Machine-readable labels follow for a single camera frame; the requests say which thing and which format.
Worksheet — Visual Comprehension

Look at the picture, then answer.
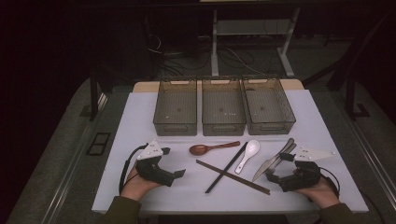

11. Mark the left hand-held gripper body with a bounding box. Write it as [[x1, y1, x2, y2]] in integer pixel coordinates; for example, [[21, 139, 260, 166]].
[[134, 139, 176, 188]]

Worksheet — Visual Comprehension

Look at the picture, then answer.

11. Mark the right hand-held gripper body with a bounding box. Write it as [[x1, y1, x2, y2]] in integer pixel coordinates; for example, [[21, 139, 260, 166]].
[[278, 146, 336, 193]]

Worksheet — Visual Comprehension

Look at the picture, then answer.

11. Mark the steel table knife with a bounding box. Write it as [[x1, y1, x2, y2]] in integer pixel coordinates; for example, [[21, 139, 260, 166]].
[[251, 137, 295, 183]]

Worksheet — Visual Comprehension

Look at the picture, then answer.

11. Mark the brown wooden spoon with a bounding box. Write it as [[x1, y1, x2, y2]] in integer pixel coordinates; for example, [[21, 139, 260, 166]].
[[189, 140, 242, 157]]

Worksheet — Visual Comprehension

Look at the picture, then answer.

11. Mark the white ceramic spoon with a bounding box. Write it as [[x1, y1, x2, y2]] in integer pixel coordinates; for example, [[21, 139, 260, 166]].
[[233, 139, 261, 175]]

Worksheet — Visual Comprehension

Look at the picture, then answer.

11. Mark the clear brown storage bin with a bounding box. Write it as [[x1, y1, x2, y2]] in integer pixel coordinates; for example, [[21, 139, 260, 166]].
[[242, 76, 297, 135], [201, 77, 247, 137], [152, 77, 198, 137]]

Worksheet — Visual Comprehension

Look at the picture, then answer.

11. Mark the black chopstick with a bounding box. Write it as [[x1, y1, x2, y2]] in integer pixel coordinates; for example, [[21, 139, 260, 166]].
[[205, 142, 248, 194], [205, 142, 249, 194]]

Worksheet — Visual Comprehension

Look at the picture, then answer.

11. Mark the person's left hand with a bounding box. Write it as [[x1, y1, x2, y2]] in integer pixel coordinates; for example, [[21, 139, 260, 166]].
[[120, 167, 162, 202]]

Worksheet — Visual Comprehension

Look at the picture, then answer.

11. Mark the person's right hand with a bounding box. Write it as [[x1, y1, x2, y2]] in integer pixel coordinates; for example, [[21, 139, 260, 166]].
[[297, 177, 341, 209]]

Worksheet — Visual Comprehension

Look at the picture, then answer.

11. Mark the white table cover sheet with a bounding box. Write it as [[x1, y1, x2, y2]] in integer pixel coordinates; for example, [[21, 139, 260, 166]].
[[92, 89, 370, 215]]

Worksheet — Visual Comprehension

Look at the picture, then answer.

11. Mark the black slanted stand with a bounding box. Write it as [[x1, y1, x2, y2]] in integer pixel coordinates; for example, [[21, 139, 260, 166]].
[[302, 8, 395, 120]]

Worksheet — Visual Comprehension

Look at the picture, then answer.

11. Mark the black upright stand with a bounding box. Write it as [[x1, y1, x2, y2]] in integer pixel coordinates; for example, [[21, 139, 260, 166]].
[[78, 68, 108, 122]]

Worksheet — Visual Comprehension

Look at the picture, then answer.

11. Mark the white metal stand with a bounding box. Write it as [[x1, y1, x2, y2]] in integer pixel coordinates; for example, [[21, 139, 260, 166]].
[[210, 7, 302, 78]]

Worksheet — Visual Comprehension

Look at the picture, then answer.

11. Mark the left hand-held gripper black cable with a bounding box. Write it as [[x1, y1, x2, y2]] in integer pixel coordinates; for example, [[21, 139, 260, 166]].
[[119, 143, 149, 194]]

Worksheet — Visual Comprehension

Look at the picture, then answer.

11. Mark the hand-held gripper black cable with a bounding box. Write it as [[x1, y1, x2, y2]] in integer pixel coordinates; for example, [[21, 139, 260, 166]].
[[318, 166, 341, 198], [119, 143, 149, 194]]

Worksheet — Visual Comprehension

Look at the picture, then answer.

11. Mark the right hand-held gripper black cable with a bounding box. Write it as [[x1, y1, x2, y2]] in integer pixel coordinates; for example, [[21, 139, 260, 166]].
[[318, 166, 341, 198]]

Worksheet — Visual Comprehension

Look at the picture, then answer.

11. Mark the metal floor rail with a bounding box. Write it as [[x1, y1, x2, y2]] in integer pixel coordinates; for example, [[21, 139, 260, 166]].
[[40, 124, 94, 224], [342, 118, 396, 200]]

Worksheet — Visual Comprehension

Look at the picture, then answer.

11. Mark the tangle of black floor cables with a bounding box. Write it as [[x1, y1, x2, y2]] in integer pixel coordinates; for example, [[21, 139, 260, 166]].
[[146, 31, 281, 77]]

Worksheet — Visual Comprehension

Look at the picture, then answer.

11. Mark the white floor cable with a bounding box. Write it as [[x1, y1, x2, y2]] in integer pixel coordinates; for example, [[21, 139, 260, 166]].
[[225, 46, 267, 76]]

